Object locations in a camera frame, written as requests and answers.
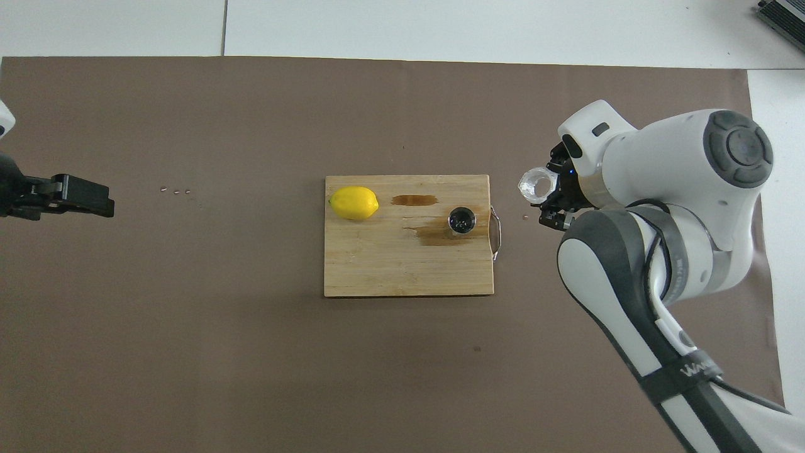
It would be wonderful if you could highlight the small clear faceted glass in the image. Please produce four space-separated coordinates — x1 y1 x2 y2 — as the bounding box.
517 166 558 204

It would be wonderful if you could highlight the brown paper table mat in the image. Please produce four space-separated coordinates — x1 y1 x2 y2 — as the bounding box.
0 55 790 453

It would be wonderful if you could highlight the grey ribbed metal device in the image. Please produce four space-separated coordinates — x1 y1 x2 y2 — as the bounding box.
755 0 805 35

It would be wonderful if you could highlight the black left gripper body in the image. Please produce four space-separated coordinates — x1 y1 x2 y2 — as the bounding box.
0 153 31 219

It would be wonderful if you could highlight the yellow lemon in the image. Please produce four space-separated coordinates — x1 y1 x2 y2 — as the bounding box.
329 186 380 221

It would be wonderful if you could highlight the steel double jigger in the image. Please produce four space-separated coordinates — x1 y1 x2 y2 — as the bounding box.
447 206 477 237

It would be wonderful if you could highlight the wooden cutting board, metal handle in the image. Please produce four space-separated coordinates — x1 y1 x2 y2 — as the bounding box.
324 174 502 298

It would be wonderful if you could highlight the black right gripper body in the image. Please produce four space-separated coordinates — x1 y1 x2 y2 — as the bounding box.
546 143 596 213

